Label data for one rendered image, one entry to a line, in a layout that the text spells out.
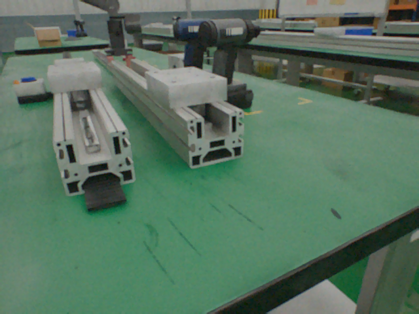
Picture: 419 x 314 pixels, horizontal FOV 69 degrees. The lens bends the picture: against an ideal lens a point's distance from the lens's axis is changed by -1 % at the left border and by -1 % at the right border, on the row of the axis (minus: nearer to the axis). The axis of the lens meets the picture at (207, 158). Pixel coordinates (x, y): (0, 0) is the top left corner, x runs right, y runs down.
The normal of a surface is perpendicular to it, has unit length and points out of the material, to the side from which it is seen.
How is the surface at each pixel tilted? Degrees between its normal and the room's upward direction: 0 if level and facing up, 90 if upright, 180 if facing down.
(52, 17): 90
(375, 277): 90
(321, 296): 0
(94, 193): 0
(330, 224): 0
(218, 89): 90
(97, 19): 90
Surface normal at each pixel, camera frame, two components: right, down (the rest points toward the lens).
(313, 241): -0.03, -0.90
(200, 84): 0.41, 0.38
